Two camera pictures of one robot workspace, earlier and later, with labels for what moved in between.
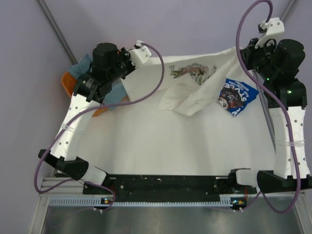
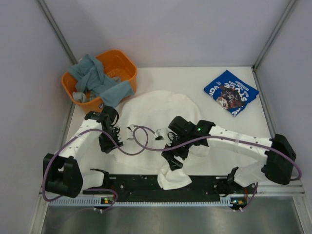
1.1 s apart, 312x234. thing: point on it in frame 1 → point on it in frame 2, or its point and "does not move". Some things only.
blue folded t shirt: (235, 96) does not move
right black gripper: (250, 49) → (174, 164)
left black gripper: (125, 54) → (106, 147)
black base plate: (224, 186) does not move
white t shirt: (191, 82) → (147, 115)
